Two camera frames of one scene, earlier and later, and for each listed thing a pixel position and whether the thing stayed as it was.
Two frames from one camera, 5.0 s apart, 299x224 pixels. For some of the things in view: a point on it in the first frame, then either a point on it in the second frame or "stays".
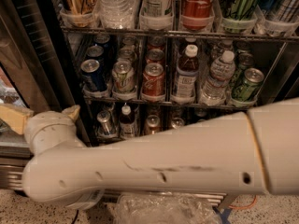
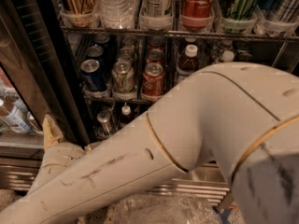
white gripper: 47,120 -> 64,154
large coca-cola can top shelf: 198,7 stays
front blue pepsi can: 92,77 stays
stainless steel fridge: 140,59 stays
